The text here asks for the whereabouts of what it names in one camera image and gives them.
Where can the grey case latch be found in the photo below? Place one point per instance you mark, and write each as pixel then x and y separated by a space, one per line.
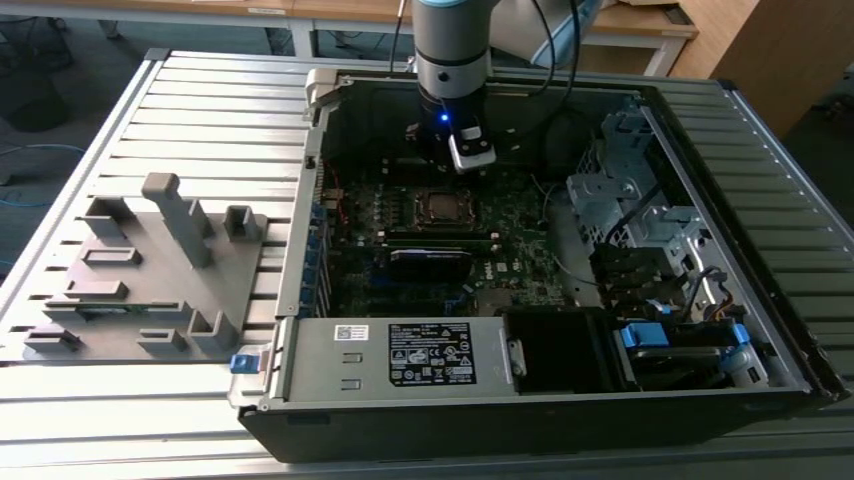
pixel 320 85

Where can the wooden desk white legs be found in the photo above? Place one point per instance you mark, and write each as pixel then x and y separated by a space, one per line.
pixel 640 29
pixel 167 5

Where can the green motherboard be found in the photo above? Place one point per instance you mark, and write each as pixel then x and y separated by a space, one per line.
pixel 527 250

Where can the dark wrist camera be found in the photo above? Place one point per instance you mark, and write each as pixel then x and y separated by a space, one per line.
pixel 412 134

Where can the blue case latch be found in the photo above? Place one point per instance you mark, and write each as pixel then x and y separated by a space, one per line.
pixel 243 364

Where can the brown chipset heatsink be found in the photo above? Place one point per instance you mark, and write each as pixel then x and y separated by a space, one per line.
pixel 494 299

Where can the black office chair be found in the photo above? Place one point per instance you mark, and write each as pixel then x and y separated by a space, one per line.
pixel 36 105

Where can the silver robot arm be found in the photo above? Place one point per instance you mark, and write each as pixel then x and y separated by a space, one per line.
pixel 450 50

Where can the black expansion card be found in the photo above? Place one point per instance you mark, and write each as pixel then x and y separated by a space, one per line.
pixel 427 267

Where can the silver drive cage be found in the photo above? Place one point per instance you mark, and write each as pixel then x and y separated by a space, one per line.
pixel 594 192

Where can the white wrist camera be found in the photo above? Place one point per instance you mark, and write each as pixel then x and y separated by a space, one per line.
pixel 475 159

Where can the grey power supply unit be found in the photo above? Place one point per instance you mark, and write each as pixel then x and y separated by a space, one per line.
pixel 320 370

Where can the hard disk in blue carrier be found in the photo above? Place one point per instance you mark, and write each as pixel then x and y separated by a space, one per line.
pixel 643 335

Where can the green RAM stick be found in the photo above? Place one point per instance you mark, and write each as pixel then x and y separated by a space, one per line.
pixel 109 310

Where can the wooden cabinet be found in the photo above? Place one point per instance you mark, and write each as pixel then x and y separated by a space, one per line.
pixel 787 50

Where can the silver CPU green substrate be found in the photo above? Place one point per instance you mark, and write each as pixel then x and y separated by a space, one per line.
pixel 447 205

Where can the grey parts rack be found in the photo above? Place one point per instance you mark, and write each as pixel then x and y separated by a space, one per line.
pixel 167 280

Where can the black and grey PC case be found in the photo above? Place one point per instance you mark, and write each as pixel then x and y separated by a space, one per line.
pixel 534 435

